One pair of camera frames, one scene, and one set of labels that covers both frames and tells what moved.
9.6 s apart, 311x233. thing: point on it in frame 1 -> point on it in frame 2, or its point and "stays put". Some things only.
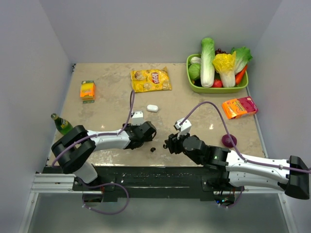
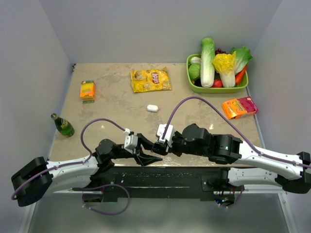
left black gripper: x=132 y=127 -> x=141 y=157
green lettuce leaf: x=243 y=57 stays put
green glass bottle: x=62 y=125 stays put
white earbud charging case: x=152 y=108 stays put
